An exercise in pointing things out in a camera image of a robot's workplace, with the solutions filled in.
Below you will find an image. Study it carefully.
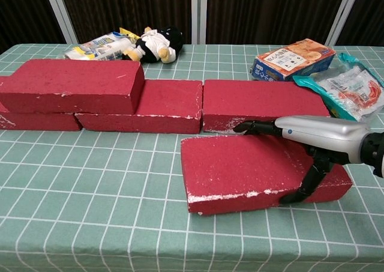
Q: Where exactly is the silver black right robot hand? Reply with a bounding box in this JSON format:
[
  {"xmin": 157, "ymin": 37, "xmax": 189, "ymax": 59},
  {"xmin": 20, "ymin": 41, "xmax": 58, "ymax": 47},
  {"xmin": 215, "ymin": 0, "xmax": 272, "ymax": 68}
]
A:
[{"xmin": 233, "ymin": 115, "xmax": 374, "ymax": 204}]

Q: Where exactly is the red brick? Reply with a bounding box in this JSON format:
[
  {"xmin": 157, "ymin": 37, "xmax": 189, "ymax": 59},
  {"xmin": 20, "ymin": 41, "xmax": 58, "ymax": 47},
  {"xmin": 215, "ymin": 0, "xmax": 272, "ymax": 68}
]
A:
[
  {"xmin": 0, "ymin": 75, "xmax": 82, "ymax": 131},
  {"xmin": 180, "ymin": 133, "xmax": 353, "ymax": 216},
  {"xmin": 202, "ymin": 79, "xmax": 331, "ymax": 134},
  {"xmin": 74, "ymin": 79, "xmax": 203, "ymax": 134},
  {"xmin": 0, "ymin": 58, "xmax": 145, "ymax": 115}
]

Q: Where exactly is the teal clear shrimp snack bag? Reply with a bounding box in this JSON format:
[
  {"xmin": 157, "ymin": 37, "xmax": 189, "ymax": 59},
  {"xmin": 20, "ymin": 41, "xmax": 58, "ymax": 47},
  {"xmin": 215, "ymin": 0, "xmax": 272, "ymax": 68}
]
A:
[{"xmin": 292, "ymin": 52, "xmax": 384, "ymax": 123}]

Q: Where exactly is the orange and blue cookie box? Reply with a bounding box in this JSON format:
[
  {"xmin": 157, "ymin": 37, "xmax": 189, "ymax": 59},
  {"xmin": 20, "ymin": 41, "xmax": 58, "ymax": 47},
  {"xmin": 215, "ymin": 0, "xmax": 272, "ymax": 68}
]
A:
[{"xmin": 250, "ymin": 38, "xmax": 336, "ymax": 82}]

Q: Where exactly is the dark ribbed partition panel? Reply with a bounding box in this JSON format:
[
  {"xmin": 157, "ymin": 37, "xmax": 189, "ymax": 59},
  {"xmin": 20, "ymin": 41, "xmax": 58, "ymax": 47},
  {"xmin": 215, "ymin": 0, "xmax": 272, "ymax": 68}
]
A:
[
  {"xmin": 0, "ymin": 0, "xmax": 67, "ymax": 55},
  {"xmin": 334, "ymin": 0, "xmax": 384, "ymax": 47},
  {"xmin": 205, "ymin": 0, "xmax": 350, "ymax": 46},
  {"xmin": 56, "ymin": 0, "xmax": 193, "ymax": 44}
]

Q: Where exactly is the black and white plush doll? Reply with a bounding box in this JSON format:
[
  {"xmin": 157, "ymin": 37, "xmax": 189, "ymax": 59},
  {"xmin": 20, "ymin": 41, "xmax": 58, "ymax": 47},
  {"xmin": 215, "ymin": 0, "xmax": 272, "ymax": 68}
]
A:
[{"xmin": 122, "ymin": 26, "xmax": 184, "ymax": 66}]

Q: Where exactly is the white yellow snack package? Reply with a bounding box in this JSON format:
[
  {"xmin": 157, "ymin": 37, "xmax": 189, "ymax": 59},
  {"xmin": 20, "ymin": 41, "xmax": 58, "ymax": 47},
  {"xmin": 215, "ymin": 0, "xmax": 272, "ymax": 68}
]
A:
[{"xmin": 64, "ymin": 27, "xmax": 140, "ymax": 62}]

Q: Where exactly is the green checkered tablecloth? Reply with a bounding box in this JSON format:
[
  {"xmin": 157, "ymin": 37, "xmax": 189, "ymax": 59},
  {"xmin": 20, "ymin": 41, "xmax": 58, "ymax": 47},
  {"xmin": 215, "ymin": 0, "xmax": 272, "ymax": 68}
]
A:
[{"xmin": 0, "ymin": 43, "xmax": 384, "ymax": 272}]

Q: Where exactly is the grey partition post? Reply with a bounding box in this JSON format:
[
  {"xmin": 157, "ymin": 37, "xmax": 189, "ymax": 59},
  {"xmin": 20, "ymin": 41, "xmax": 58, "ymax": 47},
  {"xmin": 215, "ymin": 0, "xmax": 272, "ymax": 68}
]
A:
[
  {"xmin": 325, "ymin": 0, "xmax": 364, "ymax": 47},
  {"xmin": 190, "ymin": 0, "xmax": 208, "ymax": 44},
  {"xmin": 41, "ymin": 0, "xmax": 79, "ymax": 44}
]

